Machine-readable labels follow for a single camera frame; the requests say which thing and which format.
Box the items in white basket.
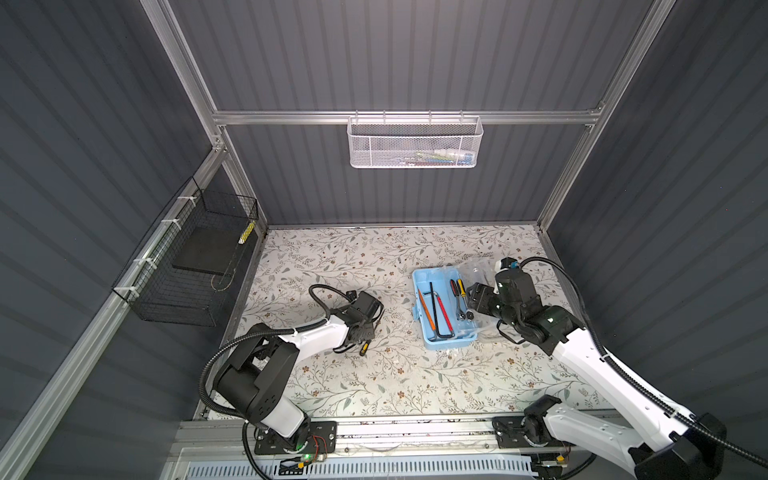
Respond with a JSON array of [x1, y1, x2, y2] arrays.
[[397, 148, 476, 167]]

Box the white perforated front panel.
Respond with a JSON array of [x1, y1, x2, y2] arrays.
[[182, 455, 538, 480]]

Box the white wire mesh basket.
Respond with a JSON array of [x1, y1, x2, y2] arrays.
[[346, 116, 484, 169]]

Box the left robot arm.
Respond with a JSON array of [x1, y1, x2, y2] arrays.
[[198, 284, 384, 452]]

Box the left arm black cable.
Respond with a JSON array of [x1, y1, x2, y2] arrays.
[[198, 284, 361, 421]]

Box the black wire basket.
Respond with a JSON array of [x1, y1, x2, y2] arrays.
[[113, 182, 260, 327]]

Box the yellow green marker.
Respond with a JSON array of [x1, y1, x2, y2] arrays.
[[238, 221, 256, 245]]

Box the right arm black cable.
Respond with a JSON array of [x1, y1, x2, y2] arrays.
[[518, 256, 768, 469]]

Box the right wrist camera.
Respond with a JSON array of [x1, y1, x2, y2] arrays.
[[494, 257, 520, 278]]

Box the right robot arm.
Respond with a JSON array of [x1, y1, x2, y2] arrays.
[[468, 260, 727, 479]]

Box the yellow black small screwdriver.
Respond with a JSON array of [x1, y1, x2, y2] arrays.
[[359, 340, 371, 357]]

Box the light blue plastic toolbox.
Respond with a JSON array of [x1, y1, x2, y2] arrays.
[[411, 257, 501, 351]]

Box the black pad in basket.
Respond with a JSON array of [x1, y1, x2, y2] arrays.
[[171, 227, 246, 276]]

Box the orange handled hex key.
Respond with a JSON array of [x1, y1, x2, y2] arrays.
[[417, 289, 436, 333]]

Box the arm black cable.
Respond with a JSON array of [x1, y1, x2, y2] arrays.
[[518, 256, 768, 469], [198, 284, 361, 421]]

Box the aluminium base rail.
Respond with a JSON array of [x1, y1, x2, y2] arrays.
[[168, 410, 629, 462]]

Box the red handled hex key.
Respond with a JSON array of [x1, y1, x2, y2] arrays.
[[435, 292, 454, 336]]

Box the large black hex key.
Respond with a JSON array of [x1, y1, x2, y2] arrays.
[[429, 282, 455, 340]]

